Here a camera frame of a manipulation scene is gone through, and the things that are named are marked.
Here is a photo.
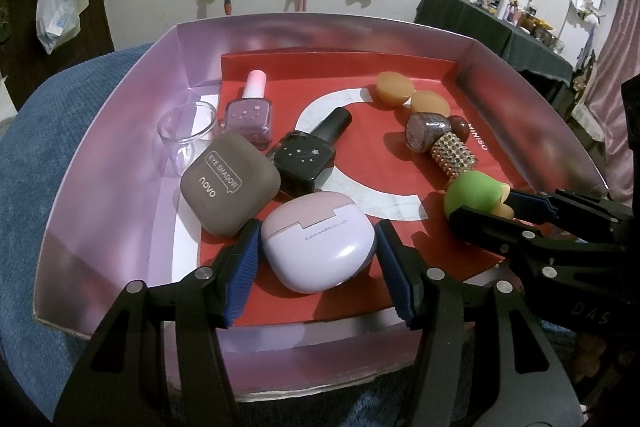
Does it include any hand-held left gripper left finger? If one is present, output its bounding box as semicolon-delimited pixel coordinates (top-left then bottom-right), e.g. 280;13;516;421
52;218;263;427

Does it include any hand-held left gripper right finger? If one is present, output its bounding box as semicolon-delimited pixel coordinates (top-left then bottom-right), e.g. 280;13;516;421
375;219;576;427

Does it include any pink curtain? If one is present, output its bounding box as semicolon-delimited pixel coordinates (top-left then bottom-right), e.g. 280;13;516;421
570;0;640;202

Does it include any amber round puff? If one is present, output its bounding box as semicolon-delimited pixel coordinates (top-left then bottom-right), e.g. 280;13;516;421
410;90;451;115
376;72;416;106

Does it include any lilac earbud case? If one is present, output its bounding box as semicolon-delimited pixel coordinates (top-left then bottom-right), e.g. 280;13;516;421
260;191;378;294

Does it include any black nail polish bottle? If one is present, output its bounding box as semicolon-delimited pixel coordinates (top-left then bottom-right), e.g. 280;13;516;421
265;107;353;198

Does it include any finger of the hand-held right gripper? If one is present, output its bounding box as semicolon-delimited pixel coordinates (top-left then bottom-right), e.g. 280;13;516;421
510;188;613;235
449;204;601;265

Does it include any brown eye shadow case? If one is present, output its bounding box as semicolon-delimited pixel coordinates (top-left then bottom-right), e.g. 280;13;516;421
180;131;282;238

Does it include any clear plastic cup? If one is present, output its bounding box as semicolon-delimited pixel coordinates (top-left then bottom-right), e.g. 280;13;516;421
157;102;219;178

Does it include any white plastic bag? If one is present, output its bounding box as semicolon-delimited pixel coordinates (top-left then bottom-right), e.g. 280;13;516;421
36;0;81;55

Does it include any purple nail polish bottle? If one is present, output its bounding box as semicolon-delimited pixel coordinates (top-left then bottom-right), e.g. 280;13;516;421
220;69;275;150

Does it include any row of cosmetic bottles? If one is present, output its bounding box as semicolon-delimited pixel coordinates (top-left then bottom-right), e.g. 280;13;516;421
420;0;566;52

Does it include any pink cardboard box red bottom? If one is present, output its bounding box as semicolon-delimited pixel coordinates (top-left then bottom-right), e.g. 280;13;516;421
32;11;612;403

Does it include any blue plush mat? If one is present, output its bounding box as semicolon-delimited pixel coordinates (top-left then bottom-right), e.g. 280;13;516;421
0;42;601;427

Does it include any green and yellow toy figure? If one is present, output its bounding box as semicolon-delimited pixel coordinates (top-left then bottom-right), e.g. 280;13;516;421
444;171;513;228

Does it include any table with dark cloth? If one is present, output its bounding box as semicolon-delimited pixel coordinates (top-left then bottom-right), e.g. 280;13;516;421
414;0;573;105

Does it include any glitter jar with ball cap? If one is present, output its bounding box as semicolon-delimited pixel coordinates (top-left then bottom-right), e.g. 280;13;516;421
405;112;471;154

